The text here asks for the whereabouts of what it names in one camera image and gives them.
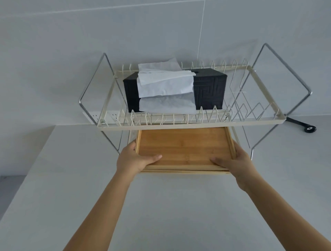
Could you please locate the person's left hand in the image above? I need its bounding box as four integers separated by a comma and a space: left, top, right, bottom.
116, 141, 163, 178

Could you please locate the person's right hand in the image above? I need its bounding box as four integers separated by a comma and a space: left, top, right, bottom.
210, 142, 257, 192

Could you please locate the wooden bamboo tray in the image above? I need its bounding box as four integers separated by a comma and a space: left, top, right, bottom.
135, 126, 237, 174

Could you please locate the person's right forearm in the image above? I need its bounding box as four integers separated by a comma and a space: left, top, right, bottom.
243, 178, 331, 251

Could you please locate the person's left forearm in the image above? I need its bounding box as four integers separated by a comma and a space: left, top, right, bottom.
63, 169, 137, 251

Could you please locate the white power strip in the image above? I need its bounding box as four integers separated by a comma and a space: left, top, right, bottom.
82, 111, 124, 124

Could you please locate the black tissue box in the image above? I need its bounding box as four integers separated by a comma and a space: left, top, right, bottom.
123, 68, 228, 113

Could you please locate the white tissue paper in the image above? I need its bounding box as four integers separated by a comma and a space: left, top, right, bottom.
137, 57, 196, 115

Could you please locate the cream wire dish rack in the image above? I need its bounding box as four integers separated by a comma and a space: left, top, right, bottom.
79, 43, 312, 159

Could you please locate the black cable with plug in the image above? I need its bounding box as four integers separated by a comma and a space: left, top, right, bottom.
284, 114, 316, 133

